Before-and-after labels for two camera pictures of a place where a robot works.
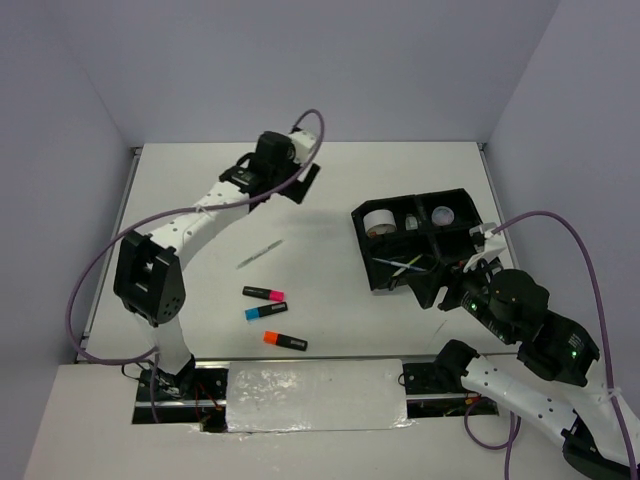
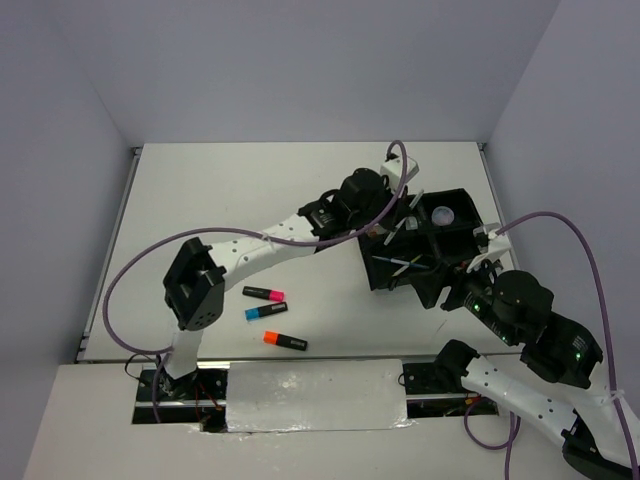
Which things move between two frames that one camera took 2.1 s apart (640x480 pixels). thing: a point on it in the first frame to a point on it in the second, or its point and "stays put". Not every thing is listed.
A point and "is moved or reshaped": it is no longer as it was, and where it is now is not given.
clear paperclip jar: (442, 216) stays put
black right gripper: (448, 300) stays put
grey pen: (261, 252) is moved or reshaped
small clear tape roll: (411, 222) stays put
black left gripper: (297, 192) to (397, 212)
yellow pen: (410, 262) stays put
